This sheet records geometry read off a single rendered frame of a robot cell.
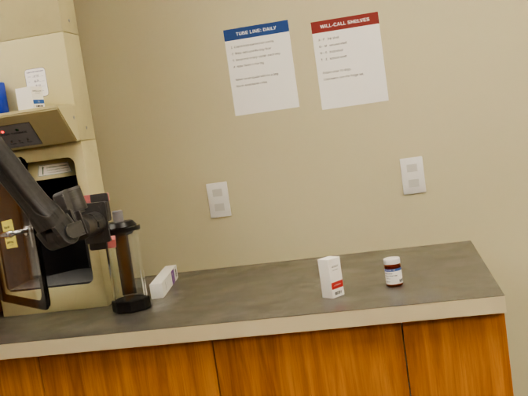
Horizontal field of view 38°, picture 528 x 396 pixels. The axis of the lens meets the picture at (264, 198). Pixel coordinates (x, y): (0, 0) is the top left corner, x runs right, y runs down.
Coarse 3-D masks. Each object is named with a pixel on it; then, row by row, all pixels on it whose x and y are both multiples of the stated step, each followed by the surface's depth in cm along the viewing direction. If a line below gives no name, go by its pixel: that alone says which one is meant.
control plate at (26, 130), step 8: (0, 128) 205; (8, 128) 205; (16, 128) 205; (24, 128) 204; (32, 128) 204; (8, 136) 207; (16, 136) 207; (24, 136) 207; (32, 136) 207; (8, 144) 209; (16, 144) 209; (24, 144) 209; (32, 144) 209
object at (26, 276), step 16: (0, 192) 206; (0, 208) 207; (16, 208) 199; (0, 224) 209; (16, 224) 201; (0, 240) 211; (16, 240) 203; (32, 240) 195; (0, 256) 213; (16, 256) 205; (32, 256) 197; (0, 272) 215; (16, 272) 206; (32, 272) 199; (16, 288) 208; (32, 288) 200; (16, 304) 210; (32, 304) 202; (48, 304) 196
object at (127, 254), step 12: (120, 240) 201; (132, 240) 203; (108, 252) 203; (120, 252) 201; (132, 252) 203; (108, 264) 204; (120, 264) 202; (132, 264) 202; (120, 276) 202; (132, 276) 202; (144, 276) 206; (120, 288) 202; (132, 288) 202; (144, 288) 205; (120, 300) 203; (132, 300) 203
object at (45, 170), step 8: (48, 160) 217; (56, 160) 217; (64, 160) 219; (72, 160) 221; (32, 168) 218; (40, 168) 216; (48, 168) 216; (56, 168) 216; (64, 168) 217; (72, 168) 219; (32, 176) 217; (40, 176) 216; (48, 176) 215; (56, 176) 216; (64, 176) 217
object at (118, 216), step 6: (120, 210) 205; (114, 216) 204; (120, 216) 204; (108, 222) 207; (114, 222) 204; (120, 222) 202; (126, 222) 202; (132, 222) 204; (114, 228) 201; (120, 228) 201
